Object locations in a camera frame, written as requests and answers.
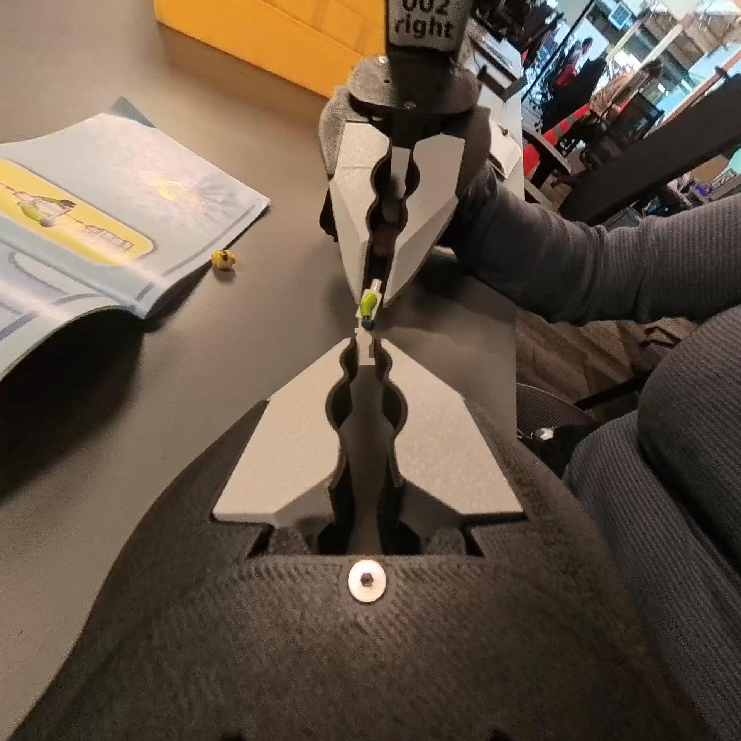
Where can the person's grey sweater torso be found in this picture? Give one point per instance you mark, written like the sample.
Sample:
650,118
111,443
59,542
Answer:
666,492

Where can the yellow lego minifigure head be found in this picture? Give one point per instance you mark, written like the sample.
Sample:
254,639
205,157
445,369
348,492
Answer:
223,259

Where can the yellow plastic bin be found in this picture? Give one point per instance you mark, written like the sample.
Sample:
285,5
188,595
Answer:
278,29

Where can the lego instruction booklet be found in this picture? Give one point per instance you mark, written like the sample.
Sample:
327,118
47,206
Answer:
116,202

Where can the person's right forearm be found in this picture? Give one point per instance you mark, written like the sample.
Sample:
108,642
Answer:
579,266

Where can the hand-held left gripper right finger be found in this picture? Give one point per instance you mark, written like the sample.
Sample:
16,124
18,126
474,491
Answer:
457,463

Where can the person's right hand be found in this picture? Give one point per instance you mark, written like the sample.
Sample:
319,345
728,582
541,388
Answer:
386,240

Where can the white lego minifigure torso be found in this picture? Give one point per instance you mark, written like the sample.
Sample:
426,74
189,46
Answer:
367,302

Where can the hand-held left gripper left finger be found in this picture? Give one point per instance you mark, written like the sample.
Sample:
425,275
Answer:
283,457

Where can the grey mesh office chair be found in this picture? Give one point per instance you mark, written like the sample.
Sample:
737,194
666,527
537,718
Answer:
550,411

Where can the large orange traffic cone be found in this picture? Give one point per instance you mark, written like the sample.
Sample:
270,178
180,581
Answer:
538,156

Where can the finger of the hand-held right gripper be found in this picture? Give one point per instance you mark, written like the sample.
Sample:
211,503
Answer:
356,191
437,191

